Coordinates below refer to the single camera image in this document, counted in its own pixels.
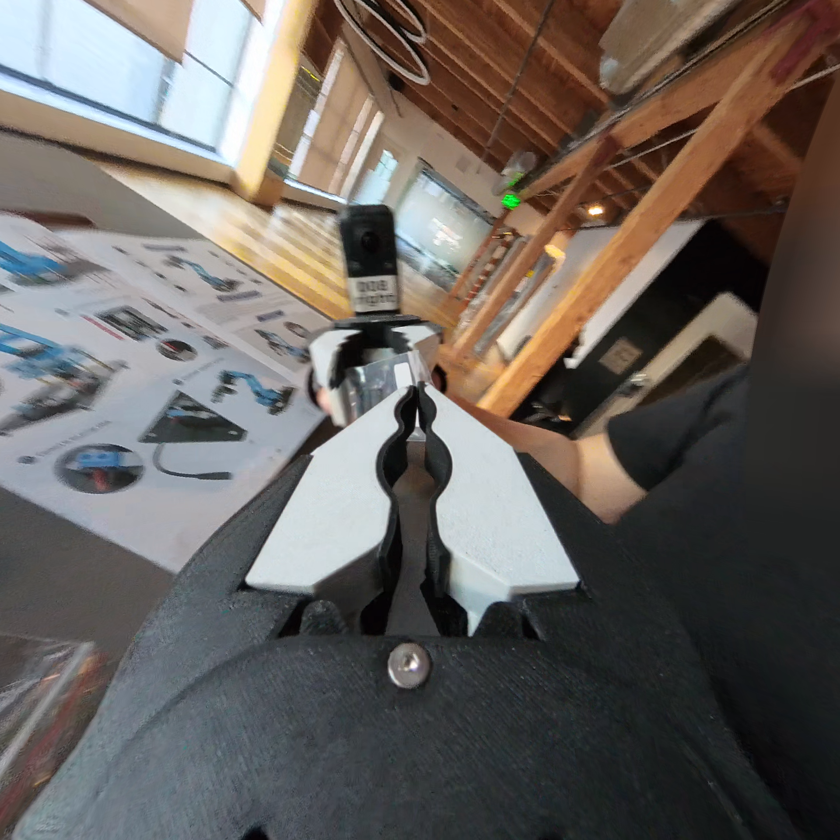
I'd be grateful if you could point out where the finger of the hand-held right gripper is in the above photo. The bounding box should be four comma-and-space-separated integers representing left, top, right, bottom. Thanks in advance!
392, 327, 442, 395
307, 327, 363, 427

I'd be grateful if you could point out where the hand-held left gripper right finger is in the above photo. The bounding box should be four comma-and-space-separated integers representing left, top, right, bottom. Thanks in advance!
416, 386, 581, 637

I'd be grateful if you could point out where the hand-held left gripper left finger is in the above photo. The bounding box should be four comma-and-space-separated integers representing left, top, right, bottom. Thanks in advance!
245, 386, 421, 601

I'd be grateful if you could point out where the clear plastic parts bag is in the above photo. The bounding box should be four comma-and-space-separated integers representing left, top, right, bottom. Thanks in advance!
331, 357, 424, 427

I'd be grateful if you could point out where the person's right forearm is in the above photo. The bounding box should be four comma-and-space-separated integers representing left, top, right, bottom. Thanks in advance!
459, 400, 652, 526

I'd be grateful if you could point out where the grey desk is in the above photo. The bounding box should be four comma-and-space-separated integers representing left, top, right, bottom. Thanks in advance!
0, 128, 329, 664

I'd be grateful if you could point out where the printed instruction sheet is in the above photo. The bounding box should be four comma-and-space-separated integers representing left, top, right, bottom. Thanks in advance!
0, 213, 337, 573

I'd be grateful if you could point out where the large window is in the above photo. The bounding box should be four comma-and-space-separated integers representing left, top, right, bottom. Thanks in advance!
0, 0, 258, 153

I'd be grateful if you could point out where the clear plastic parts case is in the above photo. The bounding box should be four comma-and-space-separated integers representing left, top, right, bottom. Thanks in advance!
0, 633, 116, 785

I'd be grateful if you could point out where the glass partition wall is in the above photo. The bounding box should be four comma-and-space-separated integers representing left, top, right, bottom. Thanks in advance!
387, 164, 496, 293

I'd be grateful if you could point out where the white ring ceiling lamp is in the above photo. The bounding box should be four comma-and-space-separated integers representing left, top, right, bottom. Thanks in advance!
335, 0, 429, 44
351, 25, 432, 87

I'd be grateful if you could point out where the grey wall sign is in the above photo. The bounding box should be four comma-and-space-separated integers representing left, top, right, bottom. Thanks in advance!
599, 340, 642, 376

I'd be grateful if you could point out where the silver ventilation duct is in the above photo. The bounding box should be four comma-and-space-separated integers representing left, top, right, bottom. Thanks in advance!
598, 0, 746, 93

